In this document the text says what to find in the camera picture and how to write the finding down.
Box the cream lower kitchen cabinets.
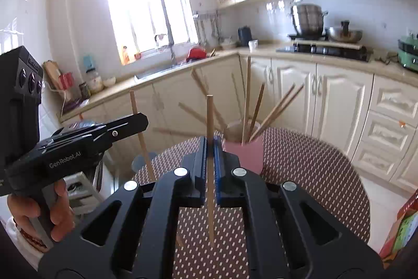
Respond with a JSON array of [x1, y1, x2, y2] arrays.
[[61, 49, 417, 193]]

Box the pink cylindrical utensil cup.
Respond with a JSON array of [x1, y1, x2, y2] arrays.
[[223, 120, 264, 175]]

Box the orange bottle on windowsill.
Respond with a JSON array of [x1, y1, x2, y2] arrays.
[[122, 45, 130, 65]]

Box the steel sink faucet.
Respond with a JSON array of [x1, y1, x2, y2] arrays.
[[154, 33, 178, 66]]

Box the steel wok with lid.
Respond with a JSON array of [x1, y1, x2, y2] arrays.
[[325, 20, 363, 44]]

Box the brown polka dot tablecloth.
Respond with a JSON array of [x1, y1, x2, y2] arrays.
[[131, 137, 382, 278]]

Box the kitchen window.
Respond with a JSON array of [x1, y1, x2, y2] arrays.
[[108, 0, 198, 65]]

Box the hanging utensil rack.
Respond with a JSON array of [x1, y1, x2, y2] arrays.
[[193, 10, 220, 48]]

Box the glass jar with label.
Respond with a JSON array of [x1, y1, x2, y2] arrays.
[[86, 68, 104, 94]]

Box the person's left hand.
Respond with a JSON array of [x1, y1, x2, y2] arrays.
[[6, 179, 75, 243]]

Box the stainless steel steamer pot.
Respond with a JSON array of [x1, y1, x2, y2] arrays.
[[290, 0, 329, 36]]

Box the black gas stove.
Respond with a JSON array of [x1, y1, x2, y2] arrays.
[[276, 35, 372, 62]]

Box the small white bowl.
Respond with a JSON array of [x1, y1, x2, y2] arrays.
[[103, 77, 116, 88]]

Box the green electric cooker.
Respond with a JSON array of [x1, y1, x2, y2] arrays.
[[397, 36, 418, 72]]

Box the dark blue electric kettle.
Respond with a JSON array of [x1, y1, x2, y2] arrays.
[[237, 26, 253, 47]]

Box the white mug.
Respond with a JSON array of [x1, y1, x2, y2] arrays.
[[248, 40, 259, 53]]

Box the red bowl by sink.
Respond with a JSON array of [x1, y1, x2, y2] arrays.
[[186, 47, 207, 63]]

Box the stainless steel sink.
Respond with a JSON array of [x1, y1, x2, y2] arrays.
[[135, 62, 190, 80]]

